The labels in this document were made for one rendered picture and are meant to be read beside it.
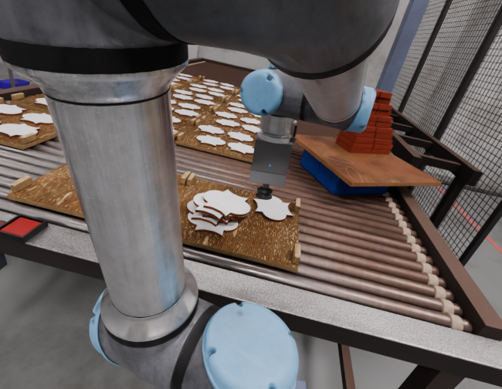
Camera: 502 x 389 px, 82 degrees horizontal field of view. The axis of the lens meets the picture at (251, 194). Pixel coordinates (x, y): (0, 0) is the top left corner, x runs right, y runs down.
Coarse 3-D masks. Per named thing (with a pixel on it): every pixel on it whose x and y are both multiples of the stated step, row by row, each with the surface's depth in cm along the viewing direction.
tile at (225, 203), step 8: (208, 192) 89; (216, 192) 90; (224, 192) 91; (208, 200) 85; (216, 200) 86; (224, 200) 87; (232, 200) 88; (240, 200) 89; (216, 208) 82; (224, 208) 83; (232, 208) 84; (240, 208) 85; (248, 208) 85; (224, 216) 81; (240, 216) 83
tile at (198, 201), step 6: (198, 198) 87; (198, 204) 84; (204, 204) 85; (198, 210) 82; (204, 210) 82; (210, 210) 83; (216, 216) 81; (222, 216) 82; (228, 216) 82; (234, 216) 83
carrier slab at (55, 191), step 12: (60, 168) 96; (36, 180) 88; (48, 180) 89; (60, 180) 90; (180, 180) 105; (12, 192) 80; (24, 192) 81; (36, 192) 82; (48, 192) 84; (60, 192) 85; (72, 192) 86; (36, 204) 79; (48, 204) 79; (60, 204) 80; (72, 204) 81
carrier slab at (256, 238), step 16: (192, 192) 99; (240, 192) 105; (256, 208) 98; (288, 208) 102; (240, 224) 88; (256, 224) 90; (272, 224) 92; (288, 224) 93; (192, 240) 78; (208, 240) 79; (224, 240) 80; (240, 240) 82; (256, 240) 83; (272, 240) 84; (288, 240) 86; (240, 256) 77; (256, 256) 77; (272, 256) 78; (288, 256) 80
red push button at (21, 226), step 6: (12, 222) 72; (18, 222) 72; (24, 222) 72; (30, 222) 73; (36, 222) 73; (6, 228) 69; (12, 228) 70; (18, 228) 70; (24, 228) 71; (30, 228) 71; (18, 234) 69; (24, 234) 69
